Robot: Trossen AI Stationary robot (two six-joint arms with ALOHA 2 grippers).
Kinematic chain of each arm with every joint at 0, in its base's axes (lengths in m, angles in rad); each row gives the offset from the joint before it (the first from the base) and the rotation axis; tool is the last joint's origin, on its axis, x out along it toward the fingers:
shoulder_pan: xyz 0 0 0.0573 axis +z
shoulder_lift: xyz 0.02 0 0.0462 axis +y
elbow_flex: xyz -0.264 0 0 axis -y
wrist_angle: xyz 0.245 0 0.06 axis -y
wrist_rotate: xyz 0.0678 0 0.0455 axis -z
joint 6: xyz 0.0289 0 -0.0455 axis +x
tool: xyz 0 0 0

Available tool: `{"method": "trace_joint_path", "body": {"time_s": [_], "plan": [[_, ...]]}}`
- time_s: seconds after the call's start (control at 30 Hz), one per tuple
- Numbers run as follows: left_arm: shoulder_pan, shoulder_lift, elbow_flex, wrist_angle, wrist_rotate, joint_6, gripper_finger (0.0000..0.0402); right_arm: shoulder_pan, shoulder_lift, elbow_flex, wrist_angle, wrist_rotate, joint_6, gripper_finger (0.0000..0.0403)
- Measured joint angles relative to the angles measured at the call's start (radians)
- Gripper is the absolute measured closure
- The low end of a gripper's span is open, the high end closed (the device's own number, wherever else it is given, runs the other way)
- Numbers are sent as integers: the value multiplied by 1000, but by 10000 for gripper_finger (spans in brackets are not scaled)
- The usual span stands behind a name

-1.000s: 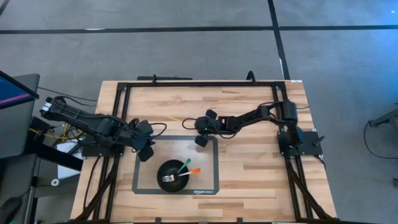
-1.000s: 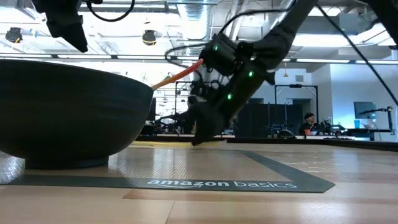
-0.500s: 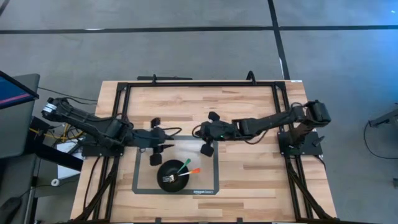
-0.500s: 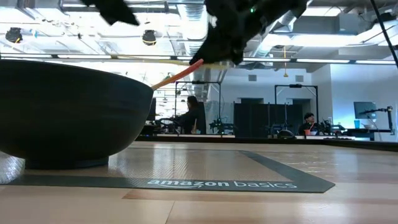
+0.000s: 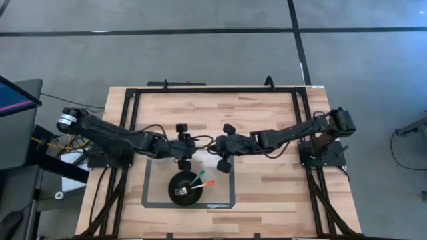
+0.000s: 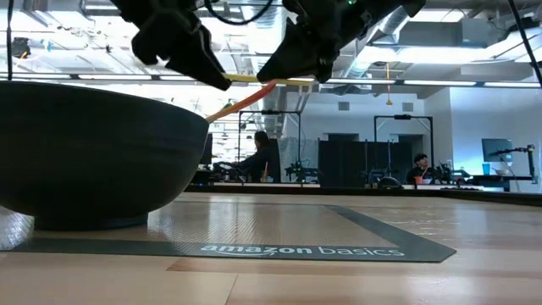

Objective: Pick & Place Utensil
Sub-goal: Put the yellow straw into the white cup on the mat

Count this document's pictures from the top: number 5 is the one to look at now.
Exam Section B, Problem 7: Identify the grey amazon basics mat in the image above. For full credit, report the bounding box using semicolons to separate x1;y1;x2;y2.
141;155;236;210

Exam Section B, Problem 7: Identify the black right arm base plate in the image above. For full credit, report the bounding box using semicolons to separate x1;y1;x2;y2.
298;139;348;168

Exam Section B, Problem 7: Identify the red-handled metal fork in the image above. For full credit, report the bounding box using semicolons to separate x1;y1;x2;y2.
173;179;216;197

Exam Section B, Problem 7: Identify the computer monitor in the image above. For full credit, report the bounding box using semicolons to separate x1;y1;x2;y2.
0;75;43;118

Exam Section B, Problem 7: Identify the green-handled gold spoon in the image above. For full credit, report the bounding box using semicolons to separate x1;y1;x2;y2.
189;169;206;186

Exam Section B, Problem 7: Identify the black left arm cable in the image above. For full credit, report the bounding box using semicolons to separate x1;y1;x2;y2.
131;123;169;138

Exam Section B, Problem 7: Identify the grey stand leg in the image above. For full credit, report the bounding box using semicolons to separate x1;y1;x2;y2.
395;111;427;137

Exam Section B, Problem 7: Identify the black bowl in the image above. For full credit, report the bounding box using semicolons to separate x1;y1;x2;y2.
167;170;204;207

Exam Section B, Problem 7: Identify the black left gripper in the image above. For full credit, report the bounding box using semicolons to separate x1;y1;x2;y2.
163;123;198;172

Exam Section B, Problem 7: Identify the black floor cable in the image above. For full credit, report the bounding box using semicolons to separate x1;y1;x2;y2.
389;129;427;172

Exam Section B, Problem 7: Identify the black stand base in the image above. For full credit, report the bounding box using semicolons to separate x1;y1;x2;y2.
28;125;90;184

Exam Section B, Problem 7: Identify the yellow cable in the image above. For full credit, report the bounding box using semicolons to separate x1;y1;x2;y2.
31;135;91;151

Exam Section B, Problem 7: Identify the black aluminium table frame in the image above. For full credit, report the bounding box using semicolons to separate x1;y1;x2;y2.
78;79;363;240

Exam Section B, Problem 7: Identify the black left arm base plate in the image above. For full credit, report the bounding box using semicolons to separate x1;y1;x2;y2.
87;146;135;169

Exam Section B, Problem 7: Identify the grey cabinet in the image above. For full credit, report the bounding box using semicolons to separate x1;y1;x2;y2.
0;79;44;171

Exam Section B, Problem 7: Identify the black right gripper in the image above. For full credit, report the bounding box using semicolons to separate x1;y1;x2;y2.
213;123;255;175

